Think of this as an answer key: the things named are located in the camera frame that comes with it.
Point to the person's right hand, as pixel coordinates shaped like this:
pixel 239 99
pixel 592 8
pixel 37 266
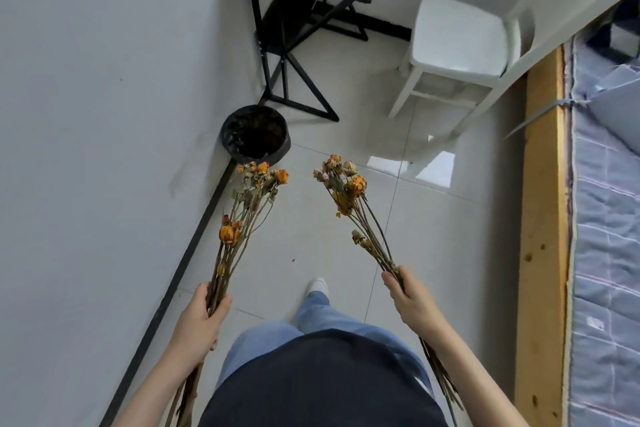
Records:
pixel 415 306

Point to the person's left hand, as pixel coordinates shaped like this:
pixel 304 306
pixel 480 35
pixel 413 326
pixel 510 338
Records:
pixel 197 326

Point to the bundle of dried yellow roses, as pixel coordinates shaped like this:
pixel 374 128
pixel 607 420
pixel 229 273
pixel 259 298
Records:
pixel 356 185
pixel 229 234

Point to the person's right forearm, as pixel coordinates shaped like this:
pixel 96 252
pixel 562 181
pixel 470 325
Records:
pixel 475 381

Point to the person's left forearm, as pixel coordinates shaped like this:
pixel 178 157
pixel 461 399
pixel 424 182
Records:
pixel 150 401

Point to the person's blue jeans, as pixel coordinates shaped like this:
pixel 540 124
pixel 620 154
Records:
pixel 325 316

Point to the person's white shoe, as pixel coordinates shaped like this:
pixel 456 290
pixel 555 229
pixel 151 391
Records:
pixel 317 285

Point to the person's dark shirt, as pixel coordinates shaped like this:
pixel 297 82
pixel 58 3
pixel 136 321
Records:
pixel 320 381

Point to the blue striped mattress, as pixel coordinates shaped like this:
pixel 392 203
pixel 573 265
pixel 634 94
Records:
pixel 605 266

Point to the black trash bin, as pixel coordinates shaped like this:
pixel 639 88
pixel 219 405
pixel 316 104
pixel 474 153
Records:
pixel 280 149

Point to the white chair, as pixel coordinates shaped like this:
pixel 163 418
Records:
pixel 455 36

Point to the wooden bed frame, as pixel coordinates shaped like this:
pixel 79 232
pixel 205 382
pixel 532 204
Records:
pixel 542 241

